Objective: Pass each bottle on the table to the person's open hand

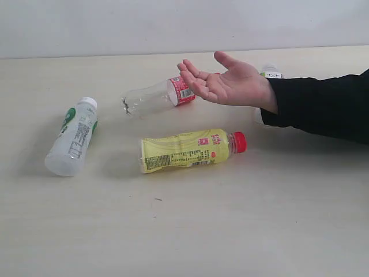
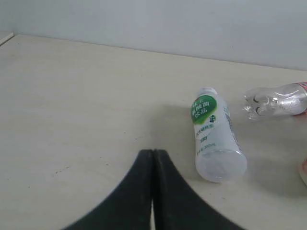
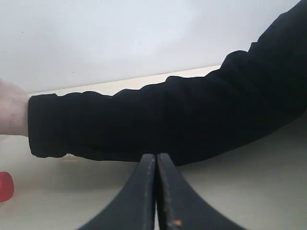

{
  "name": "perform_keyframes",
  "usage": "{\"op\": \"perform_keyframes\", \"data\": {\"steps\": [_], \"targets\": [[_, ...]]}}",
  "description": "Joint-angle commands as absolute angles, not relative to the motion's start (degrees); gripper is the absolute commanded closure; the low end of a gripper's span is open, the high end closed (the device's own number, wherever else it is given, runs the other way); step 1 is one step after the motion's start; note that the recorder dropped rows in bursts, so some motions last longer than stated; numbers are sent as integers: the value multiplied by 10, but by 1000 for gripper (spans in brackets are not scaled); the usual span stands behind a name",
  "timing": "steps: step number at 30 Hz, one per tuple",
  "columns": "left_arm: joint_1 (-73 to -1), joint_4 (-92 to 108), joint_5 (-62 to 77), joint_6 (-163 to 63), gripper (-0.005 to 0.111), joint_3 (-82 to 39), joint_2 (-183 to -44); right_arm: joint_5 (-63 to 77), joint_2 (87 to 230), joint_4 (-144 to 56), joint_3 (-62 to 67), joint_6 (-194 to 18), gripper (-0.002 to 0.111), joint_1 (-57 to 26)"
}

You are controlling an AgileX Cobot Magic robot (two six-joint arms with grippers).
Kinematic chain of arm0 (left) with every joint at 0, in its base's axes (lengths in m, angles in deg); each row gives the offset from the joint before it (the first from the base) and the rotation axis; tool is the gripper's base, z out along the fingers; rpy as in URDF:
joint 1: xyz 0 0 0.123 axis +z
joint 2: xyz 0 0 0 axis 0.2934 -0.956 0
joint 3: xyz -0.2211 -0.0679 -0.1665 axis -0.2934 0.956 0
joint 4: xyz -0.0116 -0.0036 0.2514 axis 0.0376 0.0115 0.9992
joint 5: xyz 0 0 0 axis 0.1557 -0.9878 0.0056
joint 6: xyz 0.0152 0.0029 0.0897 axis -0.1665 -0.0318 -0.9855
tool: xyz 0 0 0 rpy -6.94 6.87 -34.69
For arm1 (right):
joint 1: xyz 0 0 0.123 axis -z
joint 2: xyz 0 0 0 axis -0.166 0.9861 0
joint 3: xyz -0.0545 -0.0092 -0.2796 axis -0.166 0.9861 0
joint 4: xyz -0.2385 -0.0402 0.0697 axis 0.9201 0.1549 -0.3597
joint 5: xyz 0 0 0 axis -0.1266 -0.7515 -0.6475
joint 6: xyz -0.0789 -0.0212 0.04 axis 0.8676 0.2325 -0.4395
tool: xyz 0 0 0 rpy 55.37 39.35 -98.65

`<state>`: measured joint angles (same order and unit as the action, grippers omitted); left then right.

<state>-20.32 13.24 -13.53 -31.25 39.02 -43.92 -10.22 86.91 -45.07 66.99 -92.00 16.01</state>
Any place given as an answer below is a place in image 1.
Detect open human hand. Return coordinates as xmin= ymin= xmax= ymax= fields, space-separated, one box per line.
xmin=178 ymin=51 xmax=278 ymax=114

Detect white tea bottle fruit label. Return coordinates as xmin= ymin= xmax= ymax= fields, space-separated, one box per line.
xmin=254 ymin=63 xmax=285 ymax=123

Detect yellow label bottle red cap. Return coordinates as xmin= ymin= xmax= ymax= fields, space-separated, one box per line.
xmin=140 ymin=129 xmax=247 ymax=174

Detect clear bottle red label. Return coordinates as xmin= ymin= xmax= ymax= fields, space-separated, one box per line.
xmin=121 ymin=76 xmax=196 ymax=118

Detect white green label bottle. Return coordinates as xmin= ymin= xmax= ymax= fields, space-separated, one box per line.
xmin=44 ymin=97 xmax=97 ymax=177

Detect black sleeved forearm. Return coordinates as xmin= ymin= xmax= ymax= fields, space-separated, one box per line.
xmin=261 ymin=71 xmax=368 ymax=144

